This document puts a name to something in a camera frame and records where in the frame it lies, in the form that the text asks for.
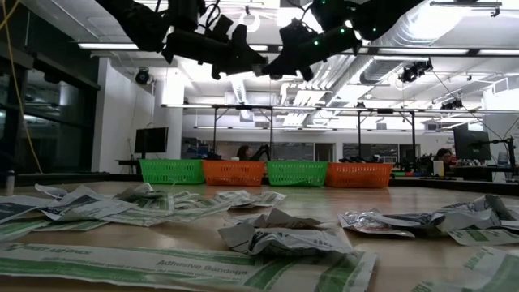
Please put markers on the black round ceiling fixture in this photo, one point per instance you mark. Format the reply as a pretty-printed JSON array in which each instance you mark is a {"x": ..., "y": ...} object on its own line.
[{"x": 142, "y": 76}]

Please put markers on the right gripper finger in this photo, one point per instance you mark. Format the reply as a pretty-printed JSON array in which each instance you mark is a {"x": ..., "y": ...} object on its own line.
[
  {"x": 286, "y": 73},
  {"x": 280, "y": 65}
]

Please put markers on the person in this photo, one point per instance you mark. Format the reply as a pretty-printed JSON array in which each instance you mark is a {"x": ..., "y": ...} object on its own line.
[
  {"x": 243, "y": 153},
  {"x": 444, "y": 156}
]

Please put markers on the black background robot arm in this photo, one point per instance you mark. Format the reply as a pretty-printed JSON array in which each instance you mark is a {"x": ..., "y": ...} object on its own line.
[{"x": 262, "y": 152}]

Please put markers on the black background frame rig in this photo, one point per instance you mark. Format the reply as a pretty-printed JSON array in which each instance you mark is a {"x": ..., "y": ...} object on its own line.
[
  {"x": 385, "y": 110},
  {"x": 243, "y": 107}
]

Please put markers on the green plastic basket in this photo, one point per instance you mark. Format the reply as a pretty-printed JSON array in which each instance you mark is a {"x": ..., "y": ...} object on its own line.
[
  {"x": 172, "y": 172},
  {"x": 297, "y": 173}
]

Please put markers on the black ceiling spotlight cluster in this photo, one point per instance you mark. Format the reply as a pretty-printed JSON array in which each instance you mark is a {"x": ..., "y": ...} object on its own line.
[
  {"x": 452, "y": 104},
  {"x": 414, "y": 72}
]

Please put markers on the metal bottle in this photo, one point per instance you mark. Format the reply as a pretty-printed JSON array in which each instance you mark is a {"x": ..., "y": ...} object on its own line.
[{"x": 9, "y": 182}]

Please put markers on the black computer monitor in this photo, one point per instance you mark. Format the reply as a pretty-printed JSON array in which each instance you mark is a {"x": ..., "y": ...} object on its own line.
[
  {"x": 471, "y": 144},
  {"x": 151, "y": 140}
]

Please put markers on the long ceiling light strip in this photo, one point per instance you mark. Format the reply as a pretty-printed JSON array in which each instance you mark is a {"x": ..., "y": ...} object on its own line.
[{"x": 105, "y": 46}]

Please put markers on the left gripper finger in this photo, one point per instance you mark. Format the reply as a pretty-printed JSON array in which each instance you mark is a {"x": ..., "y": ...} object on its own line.
[{"x": 245, "y": 57}]

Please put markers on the pile of bandage packets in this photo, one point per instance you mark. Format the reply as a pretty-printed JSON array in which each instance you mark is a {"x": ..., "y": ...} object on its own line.
[{"x": 365, "y": 224}]

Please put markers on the silver ceiling duct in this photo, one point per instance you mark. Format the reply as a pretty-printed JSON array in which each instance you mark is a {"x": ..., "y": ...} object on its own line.
[{"x": 389, "y": 61}]

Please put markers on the orange-red plastic basket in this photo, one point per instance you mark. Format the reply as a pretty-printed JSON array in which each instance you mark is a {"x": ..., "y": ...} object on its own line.
[
  {"x": 359, "y": 175},
  {"x": 234, "y": 173}
]

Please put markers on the white round ceiling lamp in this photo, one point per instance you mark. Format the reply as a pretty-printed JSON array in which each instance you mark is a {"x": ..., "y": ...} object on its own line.
[{"x": 255, "y": 27}]

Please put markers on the green striped adhesive bandage packet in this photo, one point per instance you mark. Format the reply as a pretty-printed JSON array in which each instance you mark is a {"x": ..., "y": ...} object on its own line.
[
  {"x": 344, "y": 269},
  {"x": 121, "y": 265},
  {"x": 490, "y": 271},
  {"x": 52, "y": 227},
  {"x": 162, "y": 215},
  {"x": 255, "y": 198},
  {"x": 482, "y": 236},
  {"x": 190, "y": 197}
]

